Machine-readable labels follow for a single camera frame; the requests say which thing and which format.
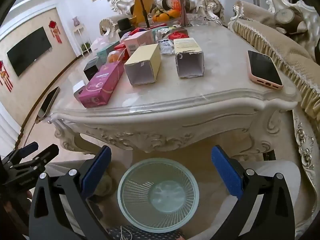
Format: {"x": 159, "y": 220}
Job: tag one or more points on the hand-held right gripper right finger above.
{"x": 226, "y": 176}

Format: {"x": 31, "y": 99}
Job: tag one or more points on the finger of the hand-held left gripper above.
{"x": 28, "y": 148}
{"x": 46, "y": 155}

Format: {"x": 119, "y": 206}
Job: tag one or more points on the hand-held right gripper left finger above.
{"x": 96, "y": 171}

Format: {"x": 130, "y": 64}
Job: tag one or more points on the pale green mesh wastebasket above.
{"x": 140, "y": 180}

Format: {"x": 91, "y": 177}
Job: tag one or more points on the black box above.
{"x": 90, "y": 70}

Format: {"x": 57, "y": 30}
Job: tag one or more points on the small teal box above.
{"x": 105, "y": 52}

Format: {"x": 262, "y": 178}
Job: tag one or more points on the smartphone on stand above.
{"x": 48, "y": 102}

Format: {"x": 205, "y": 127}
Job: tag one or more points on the white power bank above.
{"x": 78, "y": 88}

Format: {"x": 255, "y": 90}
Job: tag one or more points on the ornate cream carved table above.
{"x": 175, "y": 115}

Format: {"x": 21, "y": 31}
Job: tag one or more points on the star-patterned grey cushion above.
{"x": 150, "y": 235}

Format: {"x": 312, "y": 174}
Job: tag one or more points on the pink tissue box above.
{"x": 102, "y": 82}

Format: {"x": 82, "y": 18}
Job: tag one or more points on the smartphone in pink case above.
{"x": 263, "y": 68}

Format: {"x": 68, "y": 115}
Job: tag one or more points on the orange in plastic bag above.
{"x": 114, "y": 57}

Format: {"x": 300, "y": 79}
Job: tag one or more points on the white plant stand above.
{"x": 81, "y": 33}

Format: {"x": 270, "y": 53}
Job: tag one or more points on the open pale yellow carton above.
{"x": 147, "y": 55}
{"x": 186, "y": 45}

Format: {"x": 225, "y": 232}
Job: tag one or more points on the light pink box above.
{"x": 135, "y": 42}

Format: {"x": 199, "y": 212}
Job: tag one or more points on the purple vase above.
{"x": 76, "y": 22}

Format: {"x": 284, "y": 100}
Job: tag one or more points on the white foil packet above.
{"x": 166, "y": 46}

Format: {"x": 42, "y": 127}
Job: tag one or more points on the ornate sofa with beige cover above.
{"x": 280, "y": 37}

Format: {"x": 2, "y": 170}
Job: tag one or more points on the red plastic bag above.
{"x": 178, "y": 34}

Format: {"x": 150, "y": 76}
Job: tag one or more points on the black round container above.
{"x": 124, "y": 23}

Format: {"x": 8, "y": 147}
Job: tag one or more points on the clear glass tray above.
{"x": 198, "y": 20}

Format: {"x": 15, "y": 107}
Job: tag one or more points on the pile of oranges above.
{"x": 166, "y": 16}

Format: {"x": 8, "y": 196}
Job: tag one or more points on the yellow paper bag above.
{"x": 150, "y": 7}

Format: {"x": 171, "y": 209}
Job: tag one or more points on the black selfie stick tripod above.
{"x": 143, "y": 5}

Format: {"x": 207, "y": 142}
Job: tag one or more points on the glass vase with red flower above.
{"x": 184, "y": 2}

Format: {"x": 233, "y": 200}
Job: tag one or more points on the red knot wall ornament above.
{"x": 5, "y": 76}
{"x": 55, "y": 28}

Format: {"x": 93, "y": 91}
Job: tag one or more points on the wall-mounted black television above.
{"x": 27, "y": 52}

